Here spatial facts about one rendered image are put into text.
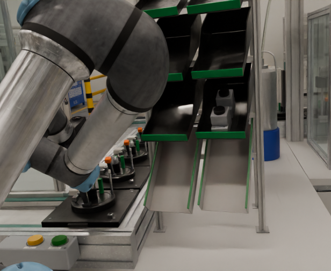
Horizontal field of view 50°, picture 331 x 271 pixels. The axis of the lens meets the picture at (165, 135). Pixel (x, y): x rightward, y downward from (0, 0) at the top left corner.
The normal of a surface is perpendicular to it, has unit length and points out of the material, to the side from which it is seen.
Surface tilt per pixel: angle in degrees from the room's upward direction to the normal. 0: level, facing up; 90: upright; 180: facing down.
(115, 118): 124
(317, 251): 0
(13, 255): 90
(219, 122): 115
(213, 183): 45
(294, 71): 90
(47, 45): 109
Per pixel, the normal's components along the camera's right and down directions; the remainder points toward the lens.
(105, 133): -0.15, 0.74
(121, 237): -0.17, 0.24
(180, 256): -0.09, -0.97
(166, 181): -0.30, -0.51
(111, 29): 0.21, 0.15
